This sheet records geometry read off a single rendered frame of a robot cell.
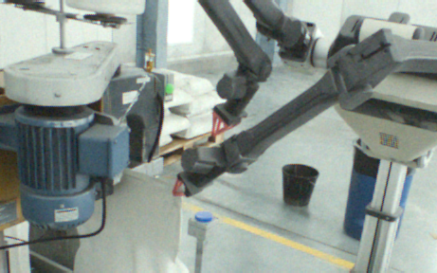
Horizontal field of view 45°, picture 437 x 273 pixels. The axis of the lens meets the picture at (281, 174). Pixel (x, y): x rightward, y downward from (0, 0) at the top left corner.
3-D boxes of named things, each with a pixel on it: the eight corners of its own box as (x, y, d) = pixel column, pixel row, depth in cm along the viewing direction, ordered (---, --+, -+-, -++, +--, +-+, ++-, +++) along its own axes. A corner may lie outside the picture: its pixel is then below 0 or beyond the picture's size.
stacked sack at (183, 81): (217, 94, 500) (218, 79, 495) (189, 100, 463) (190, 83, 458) (162, 80, 527) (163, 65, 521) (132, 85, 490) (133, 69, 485)
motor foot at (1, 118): (53, 149, 113) (51, 111, 110) (4, 163, 103) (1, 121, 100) (25, 138, 117) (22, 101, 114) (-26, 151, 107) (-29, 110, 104)
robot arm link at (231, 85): (274, 63, 139) (250, 51, 142) (248, 63, 129) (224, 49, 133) (259, 104, 144) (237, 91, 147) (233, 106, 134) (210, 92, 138)
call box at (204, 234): (218, 233, 181) (220, 218, 179) (205, 242, 174) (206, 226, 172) (200, 226, 184) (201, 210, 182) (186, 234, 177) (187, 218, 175)
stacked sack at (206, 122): (228, 130, 518) (229, 115, 512) (187, 144, 462) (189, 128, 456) (194, 120, 535) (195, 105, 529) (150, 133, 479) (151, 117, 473)
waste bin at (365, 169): (411, 228, 385) (431, 146, 362) (391, 256, 342) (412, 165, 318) (352, 209, 405) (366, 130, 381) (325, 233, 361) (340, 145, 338)
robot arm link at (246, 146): (379, 94, 103) (364, 48, 106) (363, 88, 99) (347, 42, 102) (243, 177, 130) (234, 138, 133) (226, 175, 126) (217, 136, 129)
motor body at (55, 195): (110, 217, 119) (110, 112, 110) (54, 242, 106) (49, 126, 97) (63, 198, 125) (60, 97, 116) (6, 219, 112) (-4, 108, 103)
